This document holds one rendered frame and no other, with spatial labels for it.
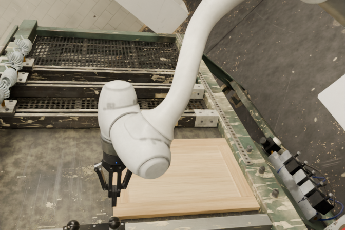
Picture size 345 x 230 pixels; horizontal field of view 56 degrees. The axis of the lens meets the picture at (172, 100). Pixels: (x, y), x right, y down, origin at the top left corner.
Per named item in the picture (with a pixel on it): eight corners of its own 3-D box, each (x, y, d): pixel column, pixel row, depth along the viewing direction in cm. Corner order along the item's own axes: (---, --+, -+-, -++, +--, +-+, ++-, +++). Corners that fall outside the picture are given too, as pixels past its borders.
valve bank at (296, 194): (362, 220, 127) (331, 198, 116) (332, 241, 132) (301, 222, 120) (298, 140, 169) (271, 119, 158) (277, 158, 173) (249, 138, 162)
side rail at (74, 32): (174, 49, 279) (175, 37, 273) (37, 42, 255) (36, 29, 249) (172, 45, 285) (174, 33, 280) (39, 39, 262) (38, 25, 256)
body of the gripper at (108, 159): (129, 138, 99) (128, 161, 104) (101, 139, 97) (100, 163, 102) (131, 155, 93) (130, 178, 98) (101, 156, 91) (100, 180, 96)
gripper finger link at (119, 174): (116, 157, 100) (121, 157, 100) (116, 184, 106) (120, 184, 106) (117, 166, 97) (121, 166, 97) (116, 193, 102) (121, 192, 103)
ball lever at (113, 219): (118, 234, 107) (121, 228, 96) (107, 235, 107) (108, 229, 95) (118, 223, 109) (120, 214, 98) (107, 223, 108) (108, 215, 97)
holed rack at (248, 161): (252, 165, 143) (253, 164, 143) (246, 165, 143) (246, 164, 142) (178, 34, 281) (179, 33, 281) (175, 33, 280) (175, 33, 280)
